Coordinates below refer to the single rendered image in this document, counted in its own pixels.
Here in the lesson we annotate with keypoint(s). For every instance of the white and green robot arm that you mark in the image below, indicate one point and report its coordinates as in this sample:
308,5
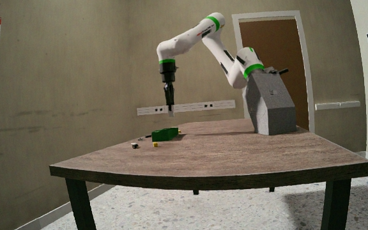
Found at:
238,71

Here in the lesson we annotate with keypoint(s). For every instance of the green three-compartment bin rack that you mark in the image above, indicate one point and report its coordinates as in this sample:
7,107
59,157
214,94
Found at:
165,134

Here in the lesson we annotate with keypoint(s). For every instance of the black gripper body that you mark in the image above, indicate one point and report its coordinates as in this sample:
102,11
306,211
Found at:
168,78

